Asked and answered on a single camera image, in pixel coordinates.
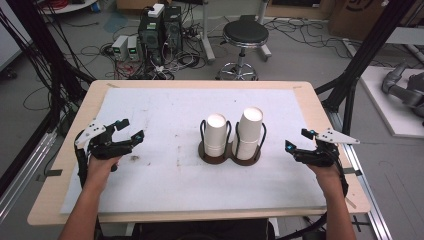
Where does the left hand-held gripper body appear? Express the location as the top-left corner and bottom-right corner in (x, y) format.
(73, 119), (134, 160)

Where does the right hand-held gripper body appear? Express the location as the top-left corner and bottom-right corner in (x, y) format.
(294, 127), (362, 168)

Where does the person's right hand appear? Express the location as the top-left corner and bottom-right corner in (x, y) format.
(305, 163), (345, 196)

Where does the person's left hand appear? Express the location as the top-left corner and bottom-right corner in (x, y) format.
(86, 154), (122, 189)

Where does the white foam mat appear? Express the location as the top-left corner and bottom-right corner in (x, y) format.
(59, 87), (328, 215)

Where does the light wooden table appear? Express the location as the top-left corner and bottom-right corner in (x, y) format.
(27, 79), (372, 227)

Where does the white floor board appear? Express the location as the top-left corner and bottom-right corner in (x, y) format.
(359, 65), (424, 140)

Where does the black tape cross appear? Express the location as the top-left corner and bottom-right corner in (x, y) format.
(351, 215), (371, 233)

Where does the grey bench power supply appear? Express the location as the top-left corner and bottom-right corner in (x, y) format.
(126, 35), (143, 62)
(111, 34), (130, 62)

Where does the black computer tower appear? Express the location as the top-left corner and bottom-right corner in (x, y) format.
(162, 5), (184, 55)
(137, 13), (165, 66)

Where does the person's dark clothing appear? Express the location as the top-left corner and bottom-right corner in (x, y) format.
(132, 218), (277, 240)

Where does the white box device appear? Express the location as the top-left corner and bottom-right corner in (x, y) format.
(146, 3), (166, 19)

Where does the black round stool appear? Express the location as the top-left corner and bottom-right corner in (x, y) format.
(215, 19), (271, 82)

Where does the large cardboard box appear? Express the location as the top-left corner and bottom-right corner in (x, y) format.
(327, 0), (392, 42)

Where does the white round table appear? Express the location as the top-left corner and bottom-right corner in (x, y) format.
(37, 0), (98, 15)

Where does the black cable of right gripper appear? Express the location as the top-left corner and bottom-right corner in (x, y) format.
(276, 155), (350, 240)

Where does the aluminium rail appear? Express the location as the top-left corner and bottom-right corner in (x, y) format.
(0, 129), (58, 222)
(327, 109), (395, 240)

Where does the tangle of floor cables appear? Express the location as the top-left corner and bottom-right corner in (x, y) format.
(99, 13), (221, 81)

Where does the black metal frame post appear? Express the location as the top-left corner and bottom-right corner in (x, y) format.
(314, 0), (418, 145)

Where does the black frame with cable bundle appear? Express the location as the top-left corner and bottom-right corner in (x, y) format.
(0, 0), (97, 135)

